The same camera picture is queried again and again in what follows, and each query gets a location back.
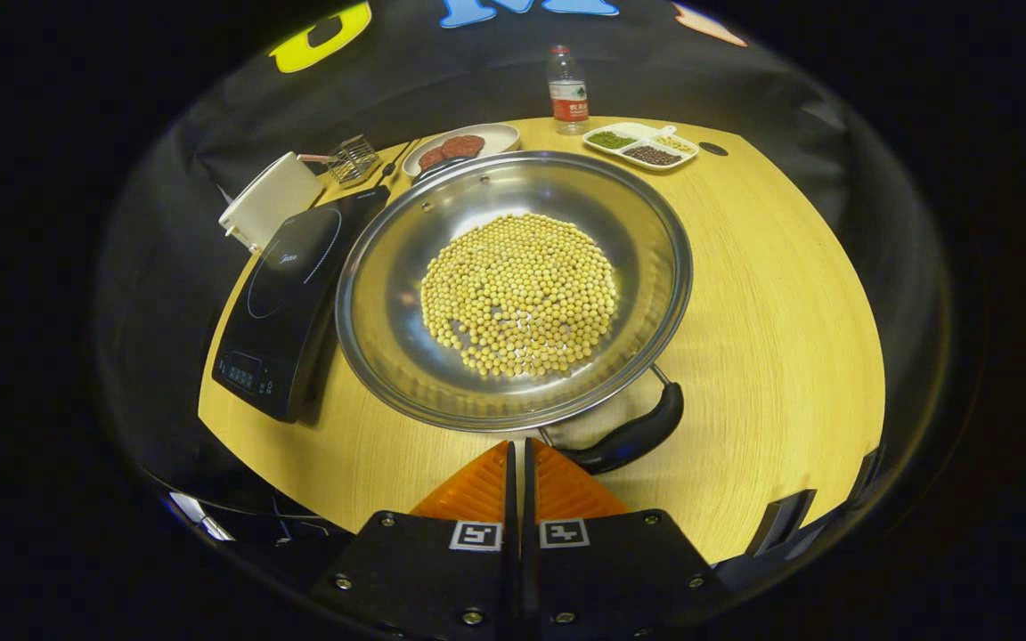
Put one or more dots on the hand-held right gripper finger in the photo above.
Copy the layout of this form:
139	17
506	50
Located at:
531	570
511	570

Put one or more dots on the stainless steel pot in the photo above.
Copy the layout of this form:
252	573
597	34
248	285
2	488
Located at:
388	294

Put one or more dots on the black induction cooktop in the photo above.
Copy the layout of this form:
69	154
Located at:
286	303

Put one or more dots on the pile of soybeans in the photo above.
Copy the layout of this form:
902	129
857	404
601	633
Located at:
517	294

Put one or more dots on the brown meat piece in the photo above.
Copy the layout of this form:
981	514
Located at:
431	158
462	147

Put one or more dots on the pile of dark red beans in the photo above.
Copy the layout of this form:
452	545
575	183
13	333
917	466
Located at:
652	156

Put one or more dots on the round white plate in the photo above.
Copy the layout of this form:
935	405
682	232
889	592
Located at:
500	138

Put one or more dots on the pile of green mung beans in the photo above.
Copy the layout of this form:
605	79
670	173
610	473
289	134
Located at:
609	140

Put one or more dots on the white toaster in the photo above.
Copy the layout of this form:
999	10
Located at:
272	200

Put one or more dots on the white divided dish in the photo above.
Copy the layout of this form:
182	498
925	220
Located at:
639	133

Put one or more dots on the pile of small yellow beans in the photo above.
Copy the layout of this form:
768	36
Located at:
675	142

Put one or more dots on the pink straw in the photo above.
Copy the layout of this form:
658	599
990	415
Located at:
315	158

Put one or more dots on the clear plastic water bottle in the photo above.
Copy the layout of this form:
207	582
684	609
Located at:
568	93

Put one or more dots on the black backdrop cloth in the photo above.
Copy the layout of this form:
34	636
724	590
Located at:
210	116

